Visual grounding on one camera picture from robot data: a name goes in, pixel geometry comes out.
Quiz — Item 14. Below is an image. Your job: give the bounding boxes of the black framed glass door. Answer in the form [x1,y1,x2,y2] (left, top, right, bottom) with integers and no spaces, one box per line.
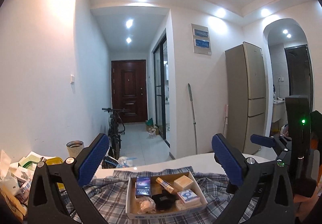
[153,35,166,141]

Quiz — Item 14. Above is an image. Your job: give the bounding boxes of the white tall tumbler cup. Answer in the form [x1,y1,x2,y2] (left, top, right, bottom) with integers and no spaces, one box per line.
[66,141,84,158]

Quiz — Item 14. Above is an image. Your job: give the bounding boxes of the dark purple box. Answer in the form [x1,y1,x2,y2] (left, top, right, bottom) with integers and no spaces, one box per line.
[135,176,151,198]

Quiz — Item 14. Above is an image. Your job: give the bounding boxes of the open cardboard tray box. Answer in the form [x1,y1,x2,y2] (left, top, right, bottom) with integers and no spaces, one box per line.
[126,171,207,220]

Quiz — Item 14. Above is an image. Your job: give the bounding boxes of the white tissue pack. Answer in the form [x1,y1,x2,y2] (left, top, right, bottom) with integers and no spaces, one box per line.
[175,199,202,212]

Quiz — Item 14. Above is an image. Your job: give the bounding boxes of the blue flower tissue pack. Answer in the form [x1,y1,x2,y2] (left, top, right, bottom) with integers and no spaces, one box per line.
[177,189,200,206]

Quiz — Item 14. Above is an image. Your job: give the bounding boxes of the bagged beige roll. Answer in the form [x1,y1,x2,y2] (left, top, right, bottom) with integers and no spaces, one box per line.
[136,196,156,215]

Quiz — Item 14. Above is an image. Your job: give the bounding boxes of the pink broom and dustpan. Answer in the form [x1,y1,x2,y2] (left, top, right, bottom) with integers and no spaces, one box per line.
[222,105,229,136]

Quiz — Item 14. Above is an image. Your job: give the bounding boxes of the wall electrical panel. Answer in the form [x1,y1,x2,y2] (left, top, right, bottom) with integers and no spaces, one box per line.
[191,24,212,55]

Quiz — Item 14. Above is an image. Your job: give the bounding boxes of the person's right hand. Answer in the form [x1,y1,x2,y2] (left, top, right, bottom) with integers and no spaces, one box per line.
[294,195,318,221]

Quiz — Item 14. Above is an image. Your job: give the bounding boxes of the black fuzzy pouch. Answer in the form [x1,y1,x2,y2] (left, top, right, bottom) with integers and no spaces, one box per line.
[151,190,177,211]

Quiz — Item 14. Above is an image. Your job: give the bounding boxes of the yellow plastic bin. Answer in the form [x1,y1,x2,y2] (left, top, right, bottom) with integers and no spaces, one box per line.
[45,157,66,192]

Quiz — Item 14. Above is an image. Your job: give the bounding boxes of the bags on floor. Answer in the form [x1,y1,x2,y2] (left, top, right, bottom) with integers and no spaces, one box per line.
[101,156,137,169]

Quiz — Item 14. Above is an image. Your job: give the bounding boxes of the small beige square box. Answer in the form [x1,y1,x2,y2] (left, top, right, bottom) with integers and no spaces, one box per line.
[173,175,194,191]

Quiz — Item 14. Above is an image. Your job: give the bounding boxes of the black bicycle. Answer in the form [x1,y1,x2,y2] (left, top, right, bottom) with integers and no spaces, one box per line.
[101,108,129,160]

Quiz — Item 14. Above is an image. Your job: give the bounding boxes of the white wall switch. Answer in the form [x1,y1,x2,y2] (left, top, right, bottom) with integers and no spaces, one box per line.
[70,75,75,84]

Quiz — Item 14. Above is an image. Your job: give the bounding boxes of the beige refrigerator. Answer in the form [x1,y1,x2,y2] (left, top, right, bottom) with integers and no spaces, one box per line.
[225,42,266,154]

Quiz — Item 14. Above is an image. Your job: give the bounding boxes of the white washbasin cabinet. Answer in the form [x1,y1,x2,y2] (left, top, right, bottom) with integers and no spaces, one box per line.
[271,99,287,130]

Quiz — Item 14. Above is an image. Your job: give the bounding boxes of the dark bathroom door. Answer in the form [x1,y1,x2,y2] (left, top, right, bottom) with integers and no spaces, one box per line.
[284,45,313,111]

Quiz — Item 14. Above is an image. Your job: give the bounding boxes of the boxes on hallway floor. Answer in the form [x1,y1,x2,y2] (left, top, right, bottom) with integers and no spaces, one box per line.
[145,118,159,138]

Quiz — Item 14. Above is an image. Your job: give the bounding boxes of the blue plaid shirt cloth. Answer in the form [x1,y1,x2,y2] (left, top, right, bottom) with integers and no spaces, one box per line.
[60,166,260,224]

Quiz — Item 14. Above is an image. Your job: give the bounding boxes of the dark red entrance door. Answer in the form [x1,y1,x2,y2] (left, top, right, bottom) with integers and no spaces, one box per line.
[111,60,147,123]

